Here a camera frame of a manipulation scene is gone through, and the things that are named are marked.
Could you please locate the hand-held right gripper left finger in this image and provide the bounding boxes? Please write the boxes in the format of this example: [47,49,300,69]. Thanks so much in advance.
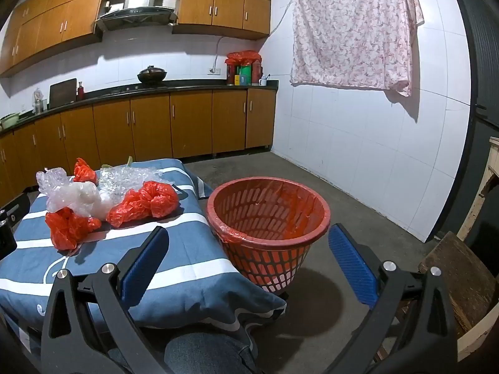
[40,226,176,374]

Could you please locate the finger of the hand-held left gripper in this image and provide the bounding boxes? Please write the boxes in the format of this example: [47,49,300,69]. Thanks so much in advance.
[0,220,18,260]
[0,194,31,223]

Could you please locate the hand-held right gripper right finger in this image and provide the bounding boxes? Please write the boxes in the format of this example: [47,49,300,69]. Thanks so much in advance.
[328,224,458,374]

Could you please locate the clear bubble wrap piece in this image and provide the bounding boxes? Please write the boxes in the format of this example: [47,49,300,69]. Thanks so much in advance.
[36,167,74,204]

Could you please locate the white plastic bag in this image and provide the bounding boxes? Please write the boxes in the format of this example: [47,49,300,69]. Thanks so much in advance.
[47,182,109,221]

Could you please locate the red plastic mesh basket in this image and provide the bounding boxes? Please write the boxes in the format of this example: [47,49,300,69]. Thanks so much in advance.
[206,177,331,295]

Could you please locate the clear plastic bag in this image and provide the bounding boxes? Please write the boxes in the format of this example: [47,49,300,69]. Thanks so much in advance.
[97,165,177,204]

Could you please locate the blue white striped blanket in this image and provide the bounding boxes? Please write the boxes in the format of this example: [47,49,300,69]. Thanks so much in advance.
[0,158,287,330]

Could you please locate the worn wooden stool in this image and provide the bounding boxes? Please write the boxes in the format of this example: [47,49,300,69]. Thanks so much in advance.
[419,231,499,339]

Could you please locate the person's jeans leg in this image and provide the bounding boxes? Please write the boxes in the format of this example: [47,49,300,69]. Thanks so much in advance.
[109,333,258,374]

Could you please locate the dark wooden cutting board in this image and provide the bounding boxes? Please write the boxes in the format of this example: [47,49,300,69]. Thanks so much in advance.
[49,78,78,109]

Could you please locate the wooden lower kitchen cabinets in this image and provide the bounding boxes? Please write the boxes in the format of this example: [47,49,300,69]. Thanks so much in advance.
[0,88,278,199]

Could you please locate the wooden kitchen cabinets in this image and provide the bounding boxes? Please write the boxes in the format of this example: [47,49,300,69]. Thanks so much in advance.
[0,88,278,199]
[0,0,272,79]

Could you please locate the black kitchen countertop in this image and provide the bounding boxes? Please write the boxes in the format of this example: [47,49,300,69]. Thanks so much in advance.
[0,80,280,135]

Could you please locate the black wok with lid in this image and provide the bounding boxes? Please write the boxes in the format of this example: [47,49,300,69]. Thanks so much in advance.
[137,66,168,84]

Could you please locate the red bag covered appliance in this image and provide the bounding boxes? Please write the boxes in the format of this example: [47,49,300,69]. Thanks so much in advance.
[225,50,263,85]

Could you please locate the pink floral hanging cloth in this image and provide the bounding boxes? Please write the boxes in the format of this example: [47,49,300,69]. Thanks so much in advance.
[289,0,425,98]

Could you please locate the wooden upper kitchen cabinets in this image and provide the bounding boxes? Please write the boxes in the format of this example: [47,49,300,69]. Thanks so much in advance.
[0,0,272,79]

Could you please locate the white wooden furniture frame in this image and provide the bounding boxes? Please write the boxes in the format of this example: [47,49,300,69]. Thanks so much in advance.
[456,136,499,363]

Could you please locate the white power cable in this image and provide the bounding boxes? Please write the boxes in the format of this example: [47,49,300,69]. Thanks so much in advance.
[212,36,230,71]

